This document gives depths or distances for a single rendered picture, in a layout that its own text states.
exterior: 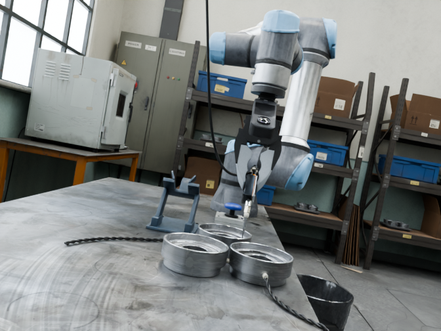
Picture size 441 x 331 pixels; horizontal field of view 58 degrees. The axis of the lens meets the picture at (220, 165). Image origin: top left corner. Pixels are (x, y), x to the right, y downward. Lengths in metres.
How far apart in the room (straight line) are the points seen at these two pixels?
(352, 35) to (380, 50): 0.37
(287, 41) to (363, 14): 4.34
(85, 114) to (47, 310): 2.53
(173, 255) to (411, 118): 4.08
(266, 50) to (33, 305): 0.60
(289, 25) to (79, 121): 2.29
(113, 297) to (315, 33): 0.99
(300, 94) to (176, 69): 3.44
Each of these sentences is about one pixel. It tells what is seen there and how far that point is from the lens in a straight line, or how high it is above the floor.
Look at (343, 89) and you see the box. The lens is 4.34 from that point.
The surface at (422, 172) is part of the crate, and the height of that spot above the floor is 1.10.
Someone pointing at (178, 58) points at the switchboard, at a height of 1.85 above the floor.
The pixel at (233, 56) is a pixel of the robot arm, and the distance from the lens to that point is 0.95.
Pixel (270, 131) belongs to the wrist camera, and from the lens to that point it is 0.72.
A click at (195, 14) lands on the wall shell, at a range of 4.96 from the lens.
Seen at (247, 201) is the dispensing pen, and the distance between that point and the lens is 0.78.
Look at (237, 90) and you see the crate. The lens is 4.24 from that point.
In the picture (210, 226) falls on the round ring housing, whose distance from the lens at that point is 0.81.
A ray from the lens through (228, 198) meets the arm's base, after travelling 1.19.
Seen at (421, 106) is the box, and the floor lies 1.76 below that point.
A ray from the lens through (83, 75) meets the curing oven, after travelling 2.98.
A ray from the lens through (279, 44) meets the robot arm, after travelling 0.82.
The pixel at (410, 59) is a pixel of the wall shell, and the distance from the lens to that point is 5.21.
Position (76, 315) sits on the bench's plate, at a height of 0.80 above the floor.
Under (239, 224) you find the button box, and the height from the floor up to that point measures 0.84.
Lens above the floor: 1.00
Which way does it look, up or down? 3 degrees down
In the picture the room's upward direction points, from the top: 11 degrees clockwise
